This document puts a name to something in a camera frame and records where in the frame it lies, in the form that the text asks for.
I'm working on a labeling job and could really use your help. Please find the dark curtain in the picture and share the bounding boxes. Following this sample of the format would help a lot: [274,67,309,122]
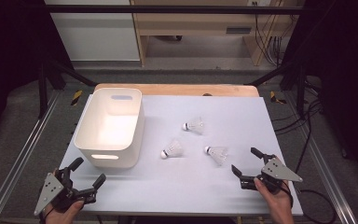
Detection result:
[281,0,358,190]
[0,0,74,150]

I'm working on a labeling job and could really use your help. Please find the aluminium floor rail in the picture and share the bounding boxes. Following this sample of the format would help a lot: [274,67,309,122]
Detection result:
[0,91,61,224]
[283,92,358,224]

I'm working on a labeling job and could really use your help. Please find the white plastic storage bin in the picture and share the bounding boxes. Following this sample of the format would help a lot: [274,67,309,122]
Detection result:
[73,87,146,170]

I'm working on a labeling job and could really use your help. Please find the white cabinet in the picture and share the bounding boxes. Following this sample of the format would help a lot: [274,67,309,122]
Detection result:
[43,0,142,62]

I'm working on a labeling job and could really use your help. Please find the person's right hand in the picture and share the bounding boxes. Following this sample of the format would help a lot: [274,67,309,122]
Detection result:
[253,176,296,224]

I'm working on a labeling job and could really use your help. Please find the yellow black floor tape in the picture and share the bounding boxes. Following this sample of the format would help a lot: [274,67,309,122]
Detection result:
[70,90,84,106]
[268,91,287,105]

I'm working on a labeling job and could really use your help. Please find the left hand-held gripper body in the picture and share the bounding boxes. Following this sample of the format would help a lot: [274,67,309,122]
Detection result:
[33,167,98,217]

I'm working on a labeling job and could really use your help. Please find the bundle of hanging black cables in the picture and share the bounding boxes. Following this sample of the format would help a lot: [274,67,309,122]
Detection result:
[252,1,285,67]

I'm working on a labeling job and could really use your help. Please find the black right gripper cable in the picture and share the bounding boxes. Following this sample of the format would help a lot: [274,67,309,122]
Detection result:
[280,180,295,208]

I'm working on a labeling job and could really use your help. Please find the wooden table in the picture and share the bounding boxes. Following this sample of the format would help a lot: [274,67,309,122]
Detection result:
[93,82,260,98]

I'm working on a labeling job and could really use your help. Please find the light wooden desk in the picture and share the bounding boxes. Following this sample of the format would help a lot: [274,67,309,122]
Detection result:
[130,0,306,67]

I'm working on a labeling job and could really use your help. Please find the black metal stand leg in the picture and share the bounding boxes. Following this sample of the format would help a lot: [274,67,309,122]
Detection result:
[37,58,98,119]
[244,60,308,119]

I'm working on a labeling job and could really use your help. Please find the person's left hand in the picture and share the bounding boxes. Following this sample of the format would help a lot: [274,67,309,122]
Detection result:
[45,200,86,224]

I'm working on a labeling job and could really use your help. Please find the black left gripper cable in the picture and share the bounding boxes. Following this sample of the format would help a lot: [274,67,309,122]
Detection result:
[38,203,55,224]

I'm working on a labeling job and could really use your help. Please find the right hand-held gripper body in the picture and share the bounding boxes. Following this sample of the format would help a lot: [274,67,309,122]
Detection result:
[240,153,304,195]

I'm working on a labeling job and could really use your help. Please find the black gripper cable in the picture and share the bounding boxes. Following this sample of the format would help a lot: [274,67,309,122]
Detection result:
[38,203,55,224]
[280,180,295,208]

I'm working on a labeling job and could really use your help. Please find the black horizontal frame bar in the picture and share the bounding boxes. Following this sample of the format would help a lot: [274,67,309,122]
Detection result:
[21,4,306,15]

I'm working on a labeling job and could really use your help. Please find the white feather shuttlecock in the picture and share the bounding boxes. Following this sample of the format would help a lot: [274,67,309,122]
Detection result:
[181,116,205,135]
[203,145,229,166]
[160,139,185,161]

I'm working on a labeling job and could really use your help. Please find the black floor cable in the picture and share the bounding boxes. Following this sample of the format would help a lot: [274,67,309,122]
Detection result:
[271,78,338,224]

